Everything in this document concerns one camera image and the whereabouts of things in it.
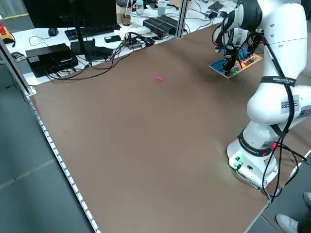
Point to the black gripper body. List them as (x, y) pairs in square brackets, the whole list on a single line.
[(232, 55), (253, 40)]

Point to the colourful wooden toy board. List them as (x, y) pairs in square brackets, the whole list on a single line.
[(243, 66)]

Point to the pink number one piece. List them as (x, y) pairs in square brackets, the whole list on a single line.
[(159, 78)]

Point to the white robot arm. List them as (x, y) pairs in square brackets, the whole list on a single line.
[(279, 29)]

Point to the black power supply box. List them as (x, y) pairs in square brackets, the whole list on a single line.
[(170, 23), (153, 25)]

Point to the teal bottle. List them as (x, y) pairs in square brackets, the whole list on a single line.
[(161, 8)]

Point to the clear bottle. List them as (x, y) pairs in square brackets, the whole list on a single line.
[(140, 6)]

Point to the brown cup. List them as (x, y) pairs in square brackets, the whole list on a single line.
[(126, 19)]

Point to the small black phone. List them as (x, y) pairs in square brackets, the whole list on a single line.
[(112, 38)]

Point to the flat black adapter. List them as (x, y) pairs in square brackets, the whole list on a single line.
[(99, 53)]

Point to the black keyboard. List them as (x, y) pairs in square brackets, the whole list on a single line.
[(97, 30)]

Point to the person's shoe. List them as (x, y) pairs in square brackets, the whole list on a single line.
[(286, 222)]

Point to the black computer monitor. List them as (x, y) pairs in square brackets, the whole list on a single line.
[(60, 12)]

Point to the black computer mouse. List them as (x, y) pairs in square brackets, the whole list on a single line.
[(53, 31)]

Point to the black box device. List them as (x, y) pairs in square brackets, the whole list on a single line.
[(48, 60)]

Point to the red emergency stop button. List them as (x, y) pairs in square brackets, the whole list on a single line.
[(6, 34)]

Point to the aluminium post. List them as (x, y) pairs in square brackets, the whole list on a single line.
[(182, 17)]

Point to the aluminium frame rail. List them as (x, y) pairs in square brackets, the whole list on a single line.
[(17, 70)]

